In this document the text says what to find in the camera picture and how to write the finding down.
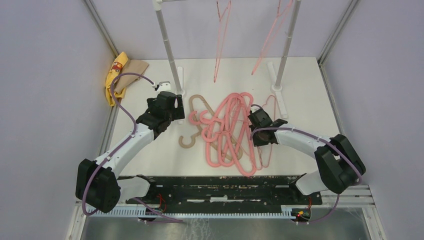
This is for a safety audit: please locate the pink wire hanger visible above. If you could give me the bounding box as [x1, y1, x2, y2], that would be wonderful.
[213, 0, 232, 83]
[257, 95, 277, 170]
[251, 0, 294, 76]

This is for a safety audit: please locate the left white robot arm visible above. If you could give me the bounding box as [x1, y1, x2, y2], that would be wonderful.
[75, 91, 185, 213]

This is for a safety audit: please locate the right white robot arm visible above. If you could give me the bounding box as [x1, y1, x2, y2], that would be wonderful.
[248, 108, 366, 204]

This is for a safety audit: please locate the beige plastic hanger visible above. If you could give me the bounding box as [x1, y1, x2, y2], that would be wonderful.
[178, 94, 244, 163]

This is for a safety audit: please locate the right rack foot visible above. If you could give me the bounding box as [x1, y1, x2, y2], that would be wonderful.
[267, 61, 289, 119]

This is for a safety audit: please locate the yellow printed cloth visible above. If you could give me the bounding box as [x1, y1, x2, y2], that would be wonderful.
[105, 51, 130, 107]

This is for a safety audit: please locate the left rack pole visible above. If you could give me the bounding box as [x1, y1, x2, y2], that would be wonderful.
[152, 0, 184, 95]

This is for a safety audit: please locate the rack pole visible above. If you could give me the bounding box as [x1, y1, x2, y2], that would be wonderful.
[152, 0, 184, 95]
[272, 0, 302, 92]

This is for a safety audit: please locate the right rack pole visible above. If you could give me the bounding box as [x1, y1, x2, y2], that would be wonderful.
[272, 0, 302, 92]

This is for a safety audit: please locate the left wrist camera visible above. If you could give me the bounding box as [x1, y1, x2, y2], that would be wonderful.
[154, 81, 172, 92]

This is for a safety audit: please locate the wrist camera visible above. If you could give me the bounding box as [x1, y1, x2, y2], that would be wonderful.
[250, 104, 262, 112]
[154, 81, 172, 92]

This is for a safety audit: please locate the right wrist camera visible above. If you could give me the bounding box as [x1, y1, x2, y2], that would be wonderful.
[250, 104, 262, 112]

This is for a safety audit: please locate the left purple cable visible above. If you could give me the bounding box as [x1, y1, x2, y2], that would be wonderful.
[81, 72, 185, 224]

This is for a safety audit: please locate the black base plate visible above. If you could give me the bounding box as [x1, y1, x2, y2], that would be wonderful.
[140, 175, 323, 214]

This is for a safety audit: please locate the white cable duct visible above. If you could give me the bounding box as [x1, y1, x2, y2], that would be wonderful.
[92, 205, 295, 220]

